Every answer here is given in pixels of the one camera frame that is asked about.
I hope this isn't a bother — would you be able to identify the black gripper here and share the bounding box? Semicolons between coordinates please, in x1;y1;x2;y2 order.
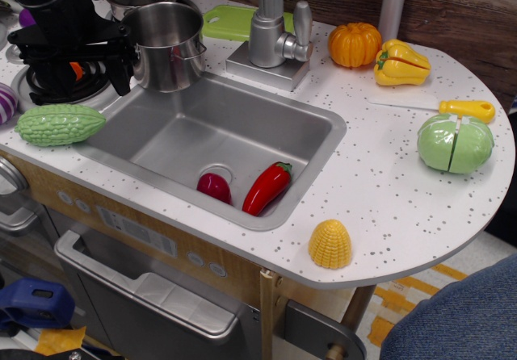
8;0;137;105

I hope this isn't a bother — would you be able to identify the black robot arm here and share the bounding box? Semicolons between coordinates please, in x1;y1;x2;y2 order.
7;0;137;105

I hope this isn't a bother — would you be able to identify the green bumpy toy squash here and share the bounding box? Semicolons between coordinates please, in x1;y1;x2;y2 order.
15;104;107;147

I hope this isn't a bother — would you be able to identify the tall steel pot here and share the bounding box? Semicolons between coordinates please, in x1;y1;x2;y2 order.
122;2;206;93

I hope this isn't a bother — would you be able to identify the black stove burner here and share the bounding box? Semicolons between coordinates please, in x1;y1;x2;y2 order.
25;61;109;103

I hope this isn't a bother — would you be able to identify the purple toy object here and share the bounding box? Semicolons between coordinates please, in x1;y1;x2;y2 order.
19;9;36;28

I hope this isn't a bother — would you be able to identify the green cutting board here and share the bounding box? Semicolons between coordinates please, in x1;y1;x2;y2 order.
201;5;296;42

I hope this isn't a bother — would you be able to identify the dark red toy vegetable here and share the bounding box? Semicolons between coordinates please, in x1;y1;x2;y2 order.
196;173;232;205

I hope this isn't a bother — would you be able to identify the silver toy sink basin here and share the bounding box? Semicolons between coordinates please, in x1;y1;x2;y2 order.
75;73;347;231

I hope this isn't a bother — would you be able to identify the silver toy faucet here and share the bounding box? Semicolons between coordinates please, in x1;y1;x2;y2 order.
226;0;313;91

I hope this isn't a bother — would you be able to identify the red toy chili pepper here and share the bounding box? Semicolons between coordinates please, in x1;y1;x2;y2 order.
242;161;292;216

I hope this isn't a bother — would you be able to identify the blue clamp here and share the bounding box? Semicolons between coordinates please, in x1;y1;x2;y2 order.
1;278;76;329

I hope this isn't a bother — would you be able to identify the silver dishwasher door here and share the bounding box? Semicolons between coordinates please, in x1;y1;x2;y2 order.
54;230;262;359

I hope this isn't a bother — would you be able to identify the orange toy pumpkin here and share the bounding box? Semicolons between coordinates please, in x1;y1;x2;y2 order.
327;23;382;68

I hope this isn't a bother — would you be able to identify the yellow toy corn piece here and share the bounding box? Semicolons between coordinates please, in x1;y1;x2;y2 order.
308;219;352;270

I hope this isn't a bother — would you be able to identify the yellow toy bell pepper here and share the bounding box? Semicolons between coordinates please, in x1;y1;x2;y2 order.
373;39;431;86

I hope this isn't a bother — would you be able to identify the grey vertical pole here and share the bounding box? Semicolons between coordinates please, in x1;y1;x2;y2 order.
378;0;405;40

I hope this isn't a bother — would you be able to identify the green toy cabbage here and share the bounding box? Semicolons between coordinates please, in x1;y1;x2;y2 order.
417;113;494;174

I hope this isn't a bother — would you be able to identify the blue fabric chair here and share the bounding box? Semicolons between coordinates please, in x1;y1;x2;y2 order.
380;254;516;359

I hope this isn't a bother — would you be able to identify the silver oven door handle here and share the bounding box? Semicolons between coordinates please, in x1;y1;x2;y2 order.
0;157;29;197

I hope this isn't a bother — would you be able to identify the yellow handled toy knife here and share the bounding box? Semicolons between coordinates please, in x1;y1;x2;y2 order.
368;94;496;123

